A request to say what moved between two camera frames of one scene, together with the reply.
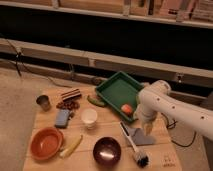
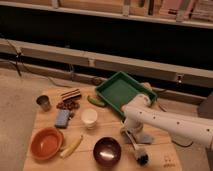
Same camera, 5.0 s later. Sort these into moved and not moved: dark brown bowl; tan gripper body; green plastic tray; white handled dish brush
Moved: tan gripper body
Not moved: green plastic tray; dark brown bowl; white handled dish brush
